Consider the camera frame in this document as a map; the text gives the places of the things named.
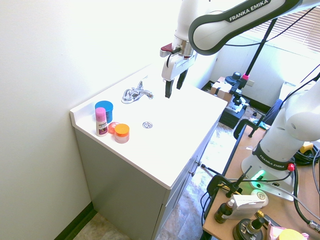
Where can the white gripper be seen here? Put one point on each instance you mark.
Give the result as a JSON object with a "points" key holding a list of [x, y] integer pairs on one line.
{"points": [[175, 65]]}

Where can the white Franka Emika robot arm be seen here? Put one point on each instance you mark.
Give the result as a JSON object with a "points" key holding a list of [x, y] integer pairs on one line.
{"points": [[250, 17]]}

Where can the chrome sink faucet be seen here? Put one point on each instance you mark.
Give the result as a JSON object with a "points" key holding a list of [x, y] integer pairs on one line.
{"points": [[136, 94]]}

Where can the white vanity countertop with sink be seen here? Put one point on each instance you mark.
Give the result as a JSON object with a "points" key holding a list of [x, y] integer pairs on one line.
{"points": [[155, 120]]}

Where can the chrome sink drain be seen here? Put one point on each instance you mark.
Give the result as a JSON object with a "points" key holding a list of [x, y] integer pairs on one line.
{"points": [[147, 124]]}

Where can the black storage case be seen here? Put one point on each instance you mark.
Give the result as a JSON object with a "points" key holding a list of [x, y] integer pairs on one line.
{"points": [[231, 113]]}

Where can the pink jar with orange lid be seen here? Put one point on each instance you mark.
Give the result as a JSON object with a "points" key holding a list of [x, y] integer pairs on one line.
{"points": [[121, 133]]}

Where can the blue lidded jar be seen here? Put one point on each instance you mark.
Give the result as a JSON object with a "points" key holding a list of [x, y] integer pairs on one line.
{"points": [[106, 110]]}

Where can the small red round container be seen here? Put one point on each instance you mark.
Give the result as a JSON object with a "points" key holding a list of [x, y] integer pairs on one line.
{"points": [[112, 127]]}

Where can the black C-clamp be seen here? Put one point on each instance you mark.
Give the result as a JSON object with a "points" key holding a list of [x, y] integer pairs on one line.
{"points": [[220, 185], [243, 127]]}

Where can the white bottle with pink cap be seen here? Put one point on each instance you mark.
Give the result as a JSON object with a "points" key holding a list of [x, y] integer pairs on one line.
{"points": [[101, 122]]}

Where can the grey vanity cabinet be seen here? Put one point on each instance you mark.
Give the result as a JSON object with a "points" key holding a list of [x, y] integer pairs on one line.
{"points": [[140, 195]]}

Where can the window blinds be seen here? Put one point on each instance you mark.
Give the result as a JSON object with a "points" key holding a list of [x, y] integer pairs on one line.
{"points": [[292, 22]]}

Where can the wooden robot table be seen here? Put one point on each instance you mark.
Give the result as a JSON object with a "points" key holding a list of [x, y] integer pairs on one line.
{"points": [[255, 195]]}

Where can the white round container with print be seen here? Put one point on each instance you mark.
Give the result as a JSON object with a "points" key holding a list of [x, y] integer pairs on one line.
{"points": [[260, 196]]}

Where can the white cardboard box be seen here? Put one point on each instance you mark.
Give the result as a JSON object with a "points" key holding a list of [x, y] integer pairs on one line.
{"points": [[246, 207]]}

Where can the black round lid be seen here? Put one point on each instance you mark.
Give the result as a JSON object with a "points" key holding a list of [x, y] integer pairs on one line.
{"points": [[246, 231]]}

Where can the pink packet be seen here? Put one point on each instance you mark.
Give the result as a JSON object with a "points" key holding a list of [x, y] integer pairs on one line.
{"points": [[275, 231]]}

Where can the yellow lidded container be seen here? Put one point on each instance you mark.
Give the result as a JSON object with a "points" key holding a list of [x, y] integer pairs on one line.
{"points": [[291, 235]]}

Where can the red and silver wrist camera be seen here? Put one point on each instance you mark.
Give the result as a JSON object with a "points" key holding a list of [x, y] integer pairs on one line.
{"points": [[166, 50]]}

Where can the black camera stand with clamp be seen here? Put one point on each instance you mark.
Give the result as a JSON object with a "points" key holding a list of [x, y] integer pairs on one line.
{"points": [[250, 70]]}

